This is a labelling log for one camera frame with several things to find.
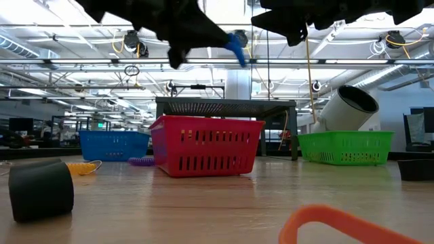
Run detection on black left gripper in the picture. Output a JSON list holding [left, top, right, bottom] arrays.
[[111, 0, 231, 70]]

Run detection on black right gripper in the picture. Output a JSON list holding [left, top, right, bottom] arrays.
[[251, 0, 391, 47]]

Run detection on blue coil wristband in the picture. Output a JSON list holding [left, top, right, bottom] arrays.
[[223, 32, 248, 68]]

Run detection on purple coil wristband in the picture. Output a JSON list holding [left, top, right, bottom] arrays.
[[127, 156, 156, 167]]

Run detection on yellow coil wristband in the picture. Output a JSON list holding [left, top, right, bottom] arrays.
[[66, 160, 102, 176]]

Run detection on grey perforated metal riser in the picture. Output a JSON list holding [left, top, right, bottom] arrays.
[[155, 97, 299, 161]]

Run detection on red plastic basket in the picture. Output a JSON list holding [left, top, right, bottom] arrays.
[[149, 115, 266, 178]]

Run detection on green plastic basket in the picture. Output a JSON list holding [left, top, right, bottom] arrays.
[[297, 131, 395, 166]]

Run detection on blue plastic basket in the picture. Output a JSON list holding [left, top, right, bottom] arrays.
[[79, 130, 152, 163]]

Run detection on person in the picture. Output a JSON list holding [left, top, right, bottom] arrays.
[[56, 121, 68, 142]]

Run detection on orange rubber band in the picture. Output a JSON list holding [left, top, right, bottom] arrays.
[[278, 203, 427, 244]]

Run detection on black background monitor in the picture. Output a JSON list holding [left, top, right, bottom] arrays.
[[8, 117, 35, 133]]

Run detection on small black cylinder block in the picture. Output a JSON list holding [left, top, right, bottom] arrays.
[[8, 161, 75, 224]]

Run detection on black hanging cable with coil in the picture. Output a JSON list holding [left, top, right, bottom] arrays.
[[263, 30, 271, 102]]

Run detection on black background gantry frame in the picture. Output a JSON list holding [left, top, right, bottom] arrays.
[[170, 84, 226, 102]]

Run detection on white cable bundle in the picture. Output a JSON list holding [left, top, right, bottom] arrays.
[[369, 40, 387, 60]]

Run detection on long ceiling light rail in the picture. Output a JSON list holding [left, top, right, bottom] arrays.
[[0, 58, 434, 66]]

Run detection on silver ventilation duct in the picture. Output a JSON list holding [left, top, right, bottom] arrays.
[[349, 43, 434, 92], [0, 33, 60, 59]]

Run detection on black background station frame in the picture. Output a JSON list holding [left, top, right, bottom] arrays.
[[50, 115, 111, 150]]

